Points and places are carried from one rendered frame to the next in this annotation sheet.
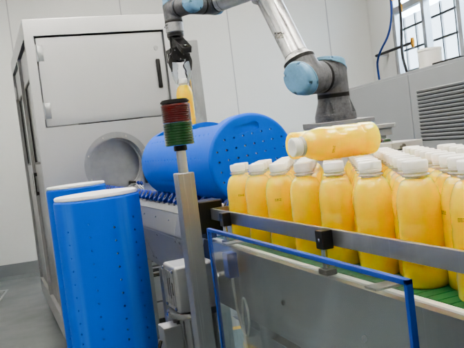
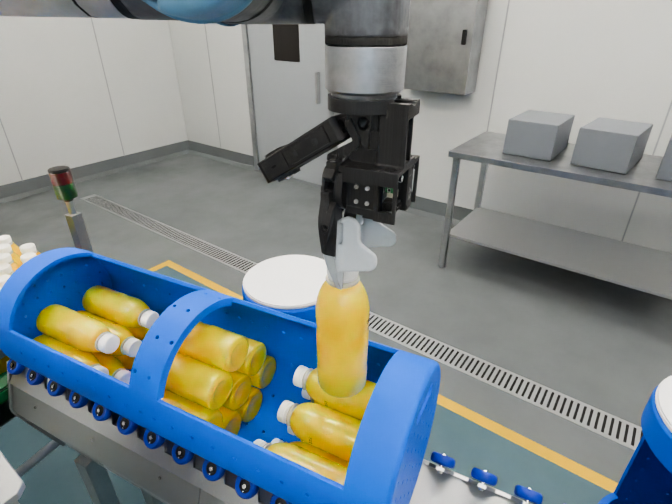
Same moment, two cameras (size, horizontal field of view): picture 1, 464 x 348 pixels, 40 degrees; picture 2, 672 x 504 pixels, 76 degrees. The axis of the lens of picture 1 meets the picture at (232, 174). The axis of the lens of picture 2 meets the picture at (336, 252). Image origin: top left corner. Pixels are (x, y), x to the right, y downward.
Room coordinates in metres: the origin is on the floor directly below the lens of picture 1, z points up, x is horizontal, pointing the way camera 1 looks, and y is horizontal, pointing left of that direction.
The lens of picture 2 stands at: (3.00, -0.15, 1.69)
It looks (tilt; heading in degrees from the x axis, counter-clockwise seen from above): 29 degrees down; 137
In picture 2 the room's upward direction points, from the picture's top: straight up
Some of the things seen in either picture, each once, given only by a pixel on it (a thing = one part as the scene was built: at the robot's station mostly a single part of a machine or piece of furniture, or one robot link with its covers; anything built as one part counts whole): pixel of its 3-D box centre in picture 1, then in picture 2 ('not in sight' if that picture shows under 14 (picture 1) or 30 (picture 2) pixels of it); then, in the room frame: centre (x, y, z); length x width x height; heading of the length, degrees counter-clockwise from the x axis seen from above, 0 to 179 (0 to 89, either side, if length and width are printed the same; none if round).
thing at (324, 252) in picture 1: (325, 251); not in sight; (1.13, -0.15, 0.94); 0.03 x 0.02 x 0.08; 21
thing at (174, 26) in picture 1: (173, 28); (366, 71); (2.70, 0.17, 1.65); 0.08 x 0.08 x 0.05
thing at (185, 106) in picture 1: (175, 113); (61, 177); (1.39, 0.10, 1.23); 0.06 x 0.06 x 0.04
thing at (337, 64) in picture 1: (329, 74); not in sight; (2.33, -0.40, 1.35); 0.13 x 0.12 x 0.14; 135
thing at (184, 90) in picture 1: (185, 103); (342, 331); (2.68, 0.16, 1.33); 0.07 x 0.07 x 0.18
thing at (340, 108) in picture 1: (334, 107); not in sight; (2.34, -0.40, 1.23); 0.15 x 0.15 x 0.10
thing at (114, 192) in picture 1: (95, 194); (292, 279); (2.15, 0.46, 1.03); 0.28 x 0.28 x 0.01
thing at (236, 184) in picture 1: (242, 204); not in sight; (1.66, -0.02, 0.99); 0.07 x 0.07 x 0.18
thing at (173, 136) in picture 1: (178, 133); (65, 190); (1.39, 0.10, 1.18); 0.06 x 0.06 x 0.05
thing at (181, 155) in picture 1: (179, 136); (65, 191); (1.39, 0.10, 1.18); 0.06 x 0.06 x 0.16
